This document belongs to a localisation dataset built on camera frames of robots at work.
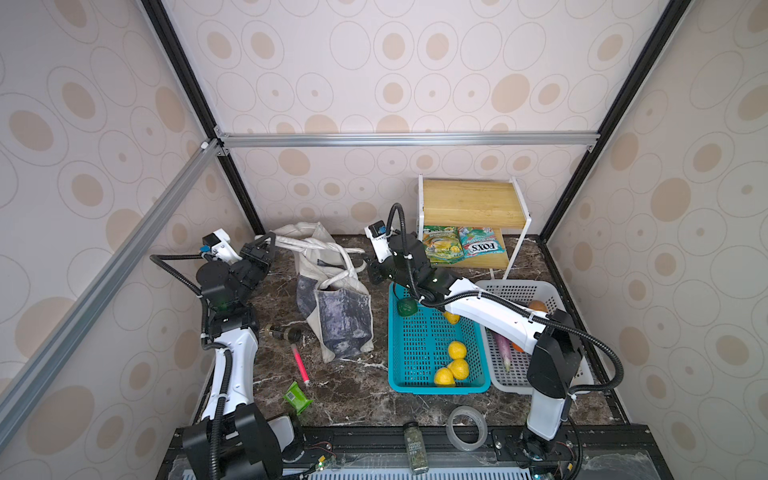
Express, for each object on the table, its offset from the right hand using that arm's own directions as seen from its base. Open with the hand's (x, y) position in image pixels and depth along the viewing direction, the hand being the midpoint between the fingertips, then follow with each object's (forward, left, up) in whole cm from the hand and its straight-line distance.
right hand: (367, 253), depth 78 cm
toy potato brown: (-3, -52, -22) cm, 56 cm away
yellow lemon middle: (-17, -25, -24) cm, 38 cm away
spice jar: (-41, -12, -24) cm, 49 cm away
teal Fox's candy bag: (+13, -34, -10) cm, 38 cm away
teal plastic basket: (-14, -14, -27) cm, 34 cm away
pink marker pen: (-19, +21, -27) cm, 39 cm away
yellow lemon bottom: (-24, -20, -23) cm, 39 cm away
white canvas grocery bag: (-7, +11, -6) cm, 14 cm away
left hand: (-2, +20, +11) cm, 23 cm away
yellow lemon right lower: (-22, -24, -23) cm, 40 cm away
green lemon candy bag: (+11, -22, -9) cm, 26 cm away
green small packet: (-29, +20, -26) cm, 44 cm away
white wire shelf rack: (+14, -30, +4) cm, 33 cm away
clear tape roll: (-35, -28, -25) cm, 51 cm away
